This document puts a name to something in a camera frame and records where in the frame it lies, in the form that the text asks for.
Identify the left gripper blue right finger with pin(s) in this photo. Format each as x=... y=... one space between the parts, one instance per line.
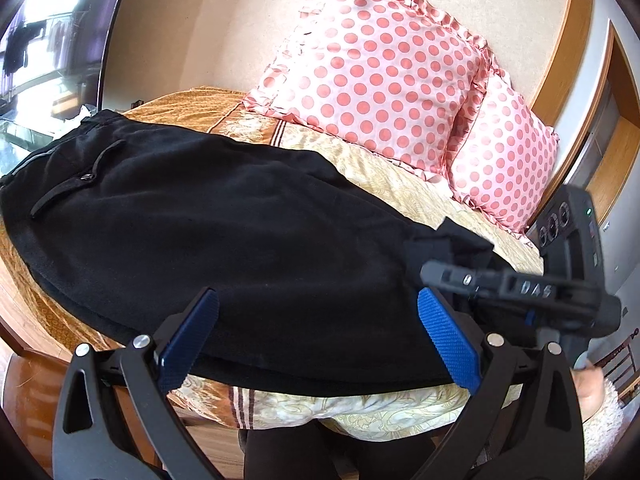
x=460 y=357

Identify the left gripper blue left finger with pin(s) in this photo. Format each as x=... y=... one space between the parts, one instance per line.
x=181 y=338

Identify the black pants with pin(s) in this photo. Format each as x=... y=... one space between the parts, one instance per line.
x=123 y=223

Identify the person's right hand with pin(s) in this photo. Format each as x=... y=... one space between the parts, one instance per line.
x=590 y=390

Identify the wooden chair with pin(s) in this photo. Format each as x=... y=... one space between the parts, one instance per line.
x=620 y=367

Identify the right pink polka dot pillow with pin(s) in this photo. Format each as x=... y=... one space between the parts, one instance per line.
x=502 y=161

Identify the pink polka dot pillow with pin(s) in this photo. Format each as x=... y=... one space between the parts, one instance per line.
x=397 y=77
x=502 y=161

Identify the yellow patterned bedspread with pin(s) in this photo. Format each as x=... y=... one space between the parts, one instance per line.
x=372 y=417

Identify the left pink polka dot pillow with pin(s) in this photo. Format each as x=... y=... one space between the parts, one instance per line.
x=397 y=77

